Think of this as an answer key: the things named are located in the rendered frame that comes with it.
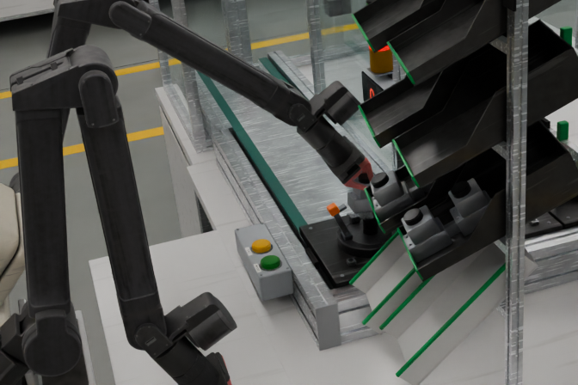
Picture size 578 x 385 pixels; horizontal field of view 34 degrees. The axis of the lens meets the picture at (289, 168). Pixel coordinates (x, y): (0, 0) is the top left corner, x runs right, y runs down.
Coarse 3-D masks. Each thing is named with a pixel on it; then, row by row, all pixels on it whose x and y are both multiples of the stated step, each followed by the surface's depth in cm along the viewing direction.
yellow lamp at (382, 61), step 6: (372, 54) 200; (378, 54) 199; (384, 54) 199; (390, 54) 200; (372, 60) 200; (378, 60) 199; (384, 60) 199; (390, 60) 200; (372, 66) 201; (378, 66) 200; (384, 66) 200; (390, 66) 201; (378, 72) 201; (384, 72) 200
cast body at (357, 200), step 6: (360, 174) 190; (366, 174) 190; (354, 180) 191; (360, 180) 189; (366, 180) 189; (348, 192) 192; (354, 192) 192; (360, 192) 189; (348, 198) 192; (354, 198) 190; (360, 198) 189; (366, 198) 189; (348, 204) 193; (354, 204) 189; (360, 204) 190; (366, 204) 190; (354, 210) 190; (360, 210) 190; (366, 210) 191
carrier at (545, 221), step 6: (540, 216) 199; (546, 216) 198; (540, 222) 197; (546, 222) 196; (552, 222) 196; (558, 222) 196; (528, 228) 195; (534, 228) 195; (540, 228) 194; (546, 228) 194; (552, 228) 194; (558, 228) 195; (528, 234) 193; (534, 234) 194; (540, 234) 194
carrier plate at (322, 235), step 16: (320, 224) 204; (336, 224) 204; (304, 240) 202; (320, 240) 199; (336, 240) 198; (320, 256) 193; (336, 256) 193; (352, 256) 192; (336, 272) 187; (352, 272) 187
